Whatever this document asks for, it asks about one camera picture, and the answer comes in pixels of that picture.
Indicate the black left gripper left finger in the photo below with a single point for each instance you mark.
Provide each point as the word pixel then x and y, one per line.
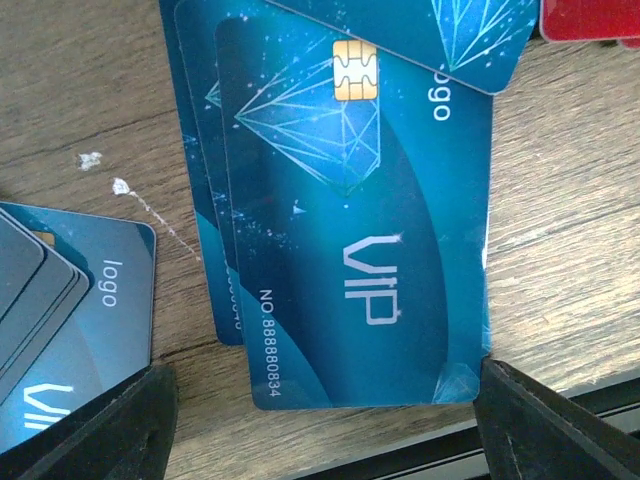
pixel 125 433

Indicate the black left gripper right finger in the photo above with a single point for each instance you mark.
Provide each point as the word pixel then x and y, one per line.
pixel 529 431

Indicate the blue VIP credit card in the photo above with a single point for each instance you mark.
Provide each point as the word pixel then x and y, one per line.
pixel 360 191

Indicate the black credit card pile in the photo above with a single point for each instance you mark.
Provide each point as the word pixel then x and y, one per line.
pixel 39 311

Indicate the blue credit card pile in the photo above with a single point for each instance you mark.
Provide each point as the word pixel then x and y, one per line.
pixel 189 28

